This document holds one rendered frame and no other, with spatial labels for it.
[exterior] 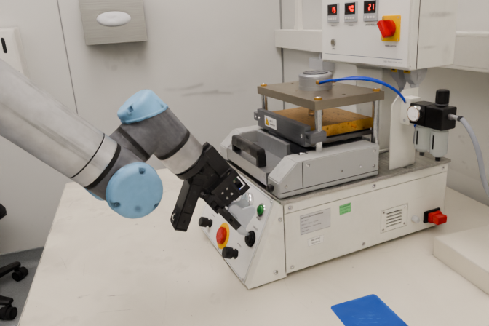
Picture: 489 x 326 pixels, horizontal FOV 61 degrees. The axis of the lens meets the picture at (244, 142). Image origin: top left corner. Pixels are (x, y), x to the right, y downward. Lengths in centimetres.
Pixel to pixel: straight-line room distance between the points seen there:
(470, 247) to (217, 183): 55
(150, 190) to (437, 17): 71
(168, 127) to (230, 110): 180
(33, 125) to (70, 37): 186
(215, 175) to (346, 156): 28
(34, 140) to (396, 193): 75
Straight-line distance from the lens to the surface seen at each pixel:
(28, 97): 56
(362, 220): 97
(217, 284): 92
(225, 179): 78
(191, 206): 80
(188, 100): 245
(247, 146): 93
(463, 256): 97
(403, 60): 97
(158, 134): 72
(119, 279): 100
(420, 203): 108
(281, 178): 83
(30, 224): 267
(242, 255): 92
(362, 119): 98
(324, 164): 87
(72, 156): 56
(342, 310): 85
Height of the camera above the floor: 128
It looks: 16 degrees down
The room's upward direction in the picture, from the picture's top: 4 degrees counter-clockwise
